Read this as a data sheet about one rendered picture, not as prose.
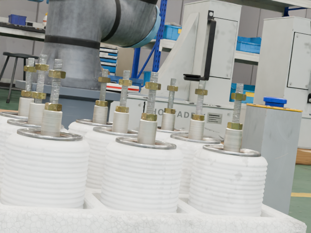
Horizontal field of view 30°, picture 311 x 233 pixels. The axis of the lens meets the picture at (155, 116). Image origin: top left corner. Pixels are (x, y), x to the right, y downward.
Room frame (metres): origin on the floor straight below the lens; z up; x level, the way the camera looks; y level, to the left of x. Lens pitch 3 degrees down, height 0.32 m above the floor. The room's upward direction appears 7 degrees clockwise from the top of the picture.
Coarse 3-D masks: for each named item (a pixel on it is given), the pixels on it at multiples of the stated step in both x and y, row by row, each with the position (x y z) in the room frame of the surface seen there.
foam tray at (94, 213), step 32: (0, 192) 0.70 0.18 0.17; (96, 192) 0.74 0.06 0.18; (0, 224) 0.58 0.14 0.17; (32, 224) 0.59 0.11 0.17; (64, 224) 0.60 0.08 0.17; (96, 224) 0.61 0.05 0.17; (128, 224) 0.62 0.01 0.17; (160, 224) 0.64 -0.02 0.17; (192, 224) 0.65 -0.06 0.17; (224, 224) 0.66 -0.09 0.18; (256, 224) 0.68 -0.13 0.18; (288, 224) 0.69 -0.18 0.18
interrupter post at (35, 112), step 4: (32, 104) 0.77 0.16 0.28; (36, 104) 0.77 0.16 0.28; (40, 104) 0.77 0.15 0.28; (44, 104) 0.78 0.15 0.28; (32, 108) 0.77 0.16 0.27; (36, 108) 0.77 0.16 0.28; (40, 108) 0.77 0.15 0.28; (32, 112) 0.77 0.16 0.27; (36, 112) 0.77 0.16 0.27; (40, 112) 0.77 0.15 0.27; (28, 116) 0.78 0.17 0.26; (32, 116) 0.77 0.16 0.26; (36, 116) 0.77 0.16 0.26; (40, 116) 0.77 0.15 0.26; (28, 120) 0.77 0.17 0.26; (32, 120) 0.77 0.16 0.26; (36, 120) 0.77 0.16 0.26; (40, 120) 0.77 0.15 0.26; (36, 124) 0.77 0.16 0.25; (40, 124) 0.77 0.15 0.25
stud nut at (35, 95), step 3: (33, 93) 0.77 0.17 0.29; (36, 93) 0.77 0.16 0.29; (39, 93) 0.77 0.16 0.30; (42, 93) 0.77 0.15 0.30; (45, 93) 0.78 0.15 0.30; (33, 96) 0.77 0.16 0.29; (36, 96) 0.77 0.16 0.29; (39, 96) 0.77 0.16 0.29; (42, 96) 0.77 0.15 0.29; (45, 96) 0.78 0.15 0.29
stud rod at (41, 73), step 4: (40, 56) 0.78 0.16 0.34; (44, 56) 0.78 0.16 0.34; (40, 60) 0.78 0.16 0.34; (44, 60) 0.78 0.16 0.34; (40, 72) 0.78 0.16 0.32; (44, 72) 0.78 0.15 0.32; (40, 76) 0.77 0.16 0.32; (44, 76) 0.78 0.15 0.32; (40, 80) 0.77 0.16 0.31; (40, 84) 0.77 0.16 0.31; (36, 88) 0.78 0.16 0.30; (40, 88) 0.77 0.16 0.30; (36, 100) 0.78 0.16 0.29; (40, 100) 0.78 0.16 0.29
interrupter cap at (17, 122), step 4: (8, 120) 0.76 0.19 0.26; (12, 120) 0.78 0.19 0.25; (16, 120) 0.78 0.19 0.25; (20, 120) 0.79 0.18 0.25; (24, 120) 0.80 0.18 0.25; (12, 124) 0.75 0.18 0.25; (16, 124) 0.75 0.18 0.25; (20, 124) 0.74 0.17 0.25; (24, 124) 0.74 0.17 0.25; (28, 124) 0.74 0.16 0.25; (32, 124) 0.74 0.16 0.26; (36, 128) 0.74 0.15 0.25; (40, 128) 0.74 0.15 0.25
